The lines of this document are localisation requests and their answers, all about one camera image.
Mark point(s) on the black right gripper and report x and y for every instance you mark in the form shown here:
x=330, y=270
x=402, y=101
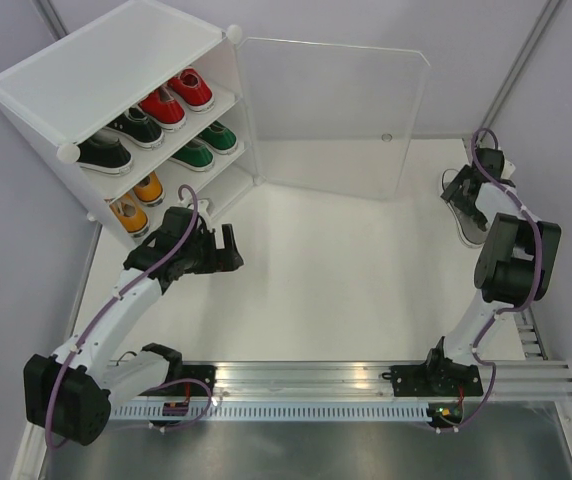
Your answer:
x=450, y=195

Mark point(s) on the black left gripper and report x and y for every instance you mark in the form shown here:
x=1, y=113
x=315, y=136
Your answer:
x=218, y=261

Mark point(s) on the grey sneaker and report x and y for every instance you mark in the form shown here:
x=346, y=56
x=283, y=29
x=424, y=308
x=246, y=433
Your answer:
x=469, y=233

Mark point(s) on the orange sneaker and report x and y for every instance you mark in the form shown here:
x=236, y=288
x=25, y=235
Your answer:
x=130, y=215
x=149, y=191

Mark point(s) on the green sneaker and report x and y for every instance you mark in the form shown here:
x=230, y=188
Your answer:
x=219, y=138
x=194, y=156

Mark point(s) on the black sneaker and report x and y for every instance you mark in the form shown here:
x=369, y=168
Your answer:
x=138, y=127
x=106, y=157

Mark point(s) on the red sneaker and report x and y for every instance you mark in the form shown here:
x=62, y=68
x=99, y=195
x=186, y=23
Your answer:
x=192, y=88
x=164, y=110

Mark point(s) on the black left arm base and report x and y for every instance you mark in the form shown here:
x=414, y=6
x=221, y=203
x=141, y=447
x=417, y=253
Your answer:
x=191, y=380

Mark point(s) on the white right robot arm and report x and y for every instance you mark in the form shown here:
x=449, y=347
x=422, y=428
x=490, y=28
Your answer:
x=518, y=251

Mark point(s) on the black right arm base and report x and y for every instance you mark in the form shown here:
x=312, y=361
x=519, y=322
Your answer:
x=421, y=382

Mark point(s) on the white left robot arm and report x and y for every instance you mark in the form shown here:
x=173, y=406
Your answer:
x=72, y=392

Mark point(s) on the clear acrylic cabinet door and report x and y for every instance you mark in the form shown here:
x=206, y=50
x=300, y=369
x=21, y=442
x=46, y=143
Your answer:
x=330, y=117

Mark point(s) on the white plastic shoe cabinet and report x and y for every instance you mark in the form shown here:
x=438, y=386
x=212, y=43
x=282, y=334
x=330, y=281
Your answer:
x=62, y=95

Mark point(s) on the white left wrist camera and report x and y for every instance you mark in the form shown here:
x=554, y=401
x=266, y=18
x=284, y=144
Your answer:
x=204, y=207

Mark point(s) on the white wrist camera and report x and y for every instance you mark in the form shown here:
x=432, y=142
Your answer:
x=204, y=207
x=508, y=170

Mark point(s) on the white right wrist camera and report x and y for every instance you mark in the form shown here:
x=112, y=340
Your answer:
x=508, y=170

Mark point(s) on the aluminium corner frame post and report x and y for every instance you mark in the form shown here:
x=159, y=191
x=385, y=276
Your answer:
x=506, y=115

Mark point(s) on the white slotted cable duct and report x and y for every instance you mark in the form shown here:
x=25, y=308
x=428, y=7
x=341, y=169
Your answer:
x=151, y=410

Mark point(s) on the aluminium mounting rail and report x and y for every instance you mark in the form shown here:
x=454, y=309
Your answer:
x=364, y=381

